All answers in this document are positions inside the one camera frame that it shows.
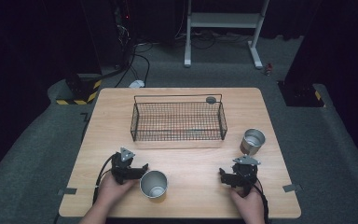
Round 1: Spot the short metal cup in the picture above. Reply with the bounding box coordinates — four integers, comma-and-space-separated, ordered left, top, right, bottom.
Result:
240, 128, 267, 156

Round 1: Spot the right hand-held gripper cable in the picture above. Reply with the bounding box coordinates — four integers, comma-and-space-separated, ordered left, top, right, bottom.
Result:
243, 172, 270, 224

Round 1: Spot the left hand-held gripper cable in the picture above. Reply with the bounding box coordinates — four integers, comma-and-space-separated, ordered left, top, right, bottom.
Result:
91, 153, 119, 206

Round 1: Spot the dark equipment rack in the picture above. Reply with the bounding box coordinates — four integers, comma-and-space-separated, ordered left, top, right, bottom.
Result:
111, 0, 139, 70

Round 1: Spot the hand-held gripper cable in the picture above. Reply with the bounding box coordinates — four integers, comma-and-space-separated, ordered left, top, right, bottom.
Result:
91, 153, 119, 206
243, 172, 270, 224

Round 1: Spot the black wire basket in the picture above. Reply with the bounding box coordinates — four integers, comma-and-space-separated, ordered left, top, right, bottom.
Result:
130, 93, 228, 143

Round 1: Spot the black yellow striped base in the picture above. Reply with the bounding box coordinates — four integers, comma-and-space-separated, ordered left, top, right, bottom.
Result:
55, 74, 103, 106
277, 79, 326, 108

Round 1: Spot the black floor cable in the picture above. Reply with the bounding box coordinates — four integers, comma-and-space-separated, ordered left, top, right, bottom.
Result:
115, 43, 154, 89

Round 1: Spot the person's right hand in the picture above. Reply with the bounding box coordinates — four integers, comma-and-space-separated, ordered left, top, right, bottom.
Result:
228, 181, 267, 224

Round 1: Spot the white power strip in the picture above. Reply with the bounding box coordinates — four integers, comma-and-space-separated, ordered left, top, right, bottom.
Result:
128, 79, 146, 89

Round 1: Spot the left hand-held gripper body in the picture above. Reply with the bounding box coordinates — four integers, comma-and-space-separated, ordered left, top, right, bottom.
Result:
110, 147, 142, 185

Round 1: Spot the tall metal cup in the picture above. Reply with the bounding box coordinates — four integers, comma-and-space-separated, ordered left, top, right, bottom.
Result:
139, 170, 169, 199

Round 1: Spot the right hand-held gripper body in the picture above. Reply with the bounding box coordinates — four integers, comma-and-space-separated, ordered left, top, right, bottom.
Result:
229, 154, 261, 198

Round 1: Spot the person's left hand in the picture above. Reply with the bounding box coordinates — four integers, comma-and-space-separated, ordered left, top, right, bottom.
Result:
95, 170, 139, 213

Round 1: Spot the white metal stand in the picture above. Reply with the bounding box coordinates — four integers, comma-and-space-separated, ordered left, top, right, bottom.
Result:
184, 0, 270, 70

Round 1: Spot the grey tape piece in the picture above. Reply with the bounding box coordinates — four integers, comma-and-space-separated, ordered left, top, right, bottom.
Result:
282, 183, 303, 193
57, 187, 78, 196

